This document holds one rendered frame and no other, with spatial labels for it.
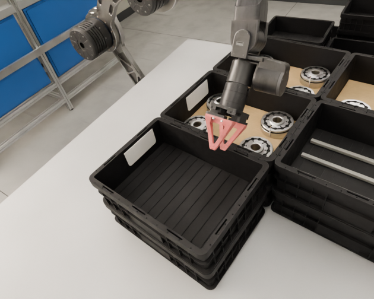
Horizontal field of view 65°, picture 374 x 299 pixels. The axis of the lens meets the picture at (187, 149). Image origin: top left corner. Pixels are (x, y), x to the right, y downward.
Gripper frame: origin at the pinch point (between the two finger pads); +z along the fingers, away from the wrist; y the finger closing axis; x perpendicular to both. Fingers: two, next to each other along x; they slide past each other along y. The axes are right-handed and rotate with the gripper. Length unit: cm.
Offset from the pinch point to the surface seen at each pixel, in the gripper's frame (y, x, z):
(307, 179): 11.6, -19.6, 1.6
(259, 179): 7.9, -9.7, 5.2
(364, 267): 25, -39, 20
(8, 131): 91, 229, 60
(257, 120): 36.5, 3.7, -9.2
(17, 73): 69, 197, 6
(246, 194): 4.1, -8.7, 9.0
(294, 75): 58, 1, -31
